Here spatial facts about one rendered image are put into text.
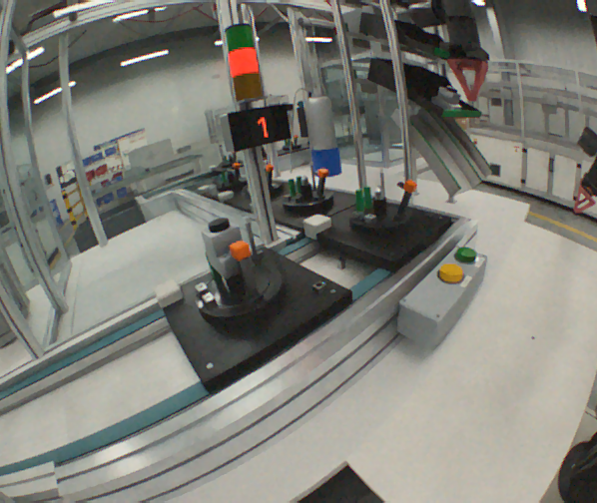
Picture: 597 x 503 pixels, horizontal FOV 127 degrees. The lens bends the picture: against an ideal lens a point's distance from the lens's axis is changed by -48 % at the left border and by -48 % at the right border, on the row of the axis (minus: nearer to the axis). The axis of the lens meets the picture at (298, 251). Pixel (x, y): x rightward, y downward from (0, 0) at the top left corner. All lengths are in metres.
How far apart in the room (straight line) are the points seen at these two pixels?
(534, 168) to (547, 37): 5.61
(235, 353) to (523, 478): 0.42
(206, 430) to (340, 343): 0.19
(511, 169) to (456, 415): 4.37
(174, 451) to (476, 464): 0.35
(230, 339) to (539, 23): 9.47
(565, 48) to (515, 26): 1.66
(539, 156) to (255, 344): 4.37
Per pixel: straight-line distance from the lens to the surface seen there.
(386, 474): 0.37
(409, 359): 0.46
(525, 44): 9.33
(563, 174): 4.45
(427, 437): 0.39
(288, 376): 0.32
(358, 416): 0.40
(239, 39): 0.54
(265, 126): 0.52
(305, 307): 0.39
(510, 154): 4.61
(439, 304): 0.41
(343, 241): 0.55
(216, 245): 0.37
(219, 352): 0.36
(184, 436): 0.32
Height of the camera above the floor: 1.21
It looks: 27 degrees down
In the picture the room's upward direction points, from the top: 10 degrees counter-clockwise
